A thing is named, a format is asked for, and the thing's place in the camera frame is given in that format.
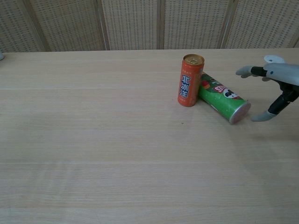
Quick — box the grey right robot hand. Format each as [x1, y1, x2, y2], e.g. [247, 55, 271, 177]
[235, 62, 299, 122]

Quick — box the green chips canister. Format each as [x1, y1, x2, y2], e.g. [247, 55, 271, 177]
[198, 71, 252, 125]

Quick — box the white round table cap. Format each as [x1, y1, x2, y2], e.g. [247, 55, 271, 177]
[263, 55, 287, 64]

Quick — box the woven bamboo screen panel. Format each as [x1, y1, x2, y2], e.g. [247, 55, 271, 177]
[29, 0, 110, 52]
[223, 0, 299, 49]
[0, 0, 45, 53]
[100, 0, 162, 51]
[160, 0, 235, 50]

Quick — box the orange soda can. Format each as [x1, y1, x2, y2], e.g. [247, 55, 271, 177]
[177, 54, 205, 107]

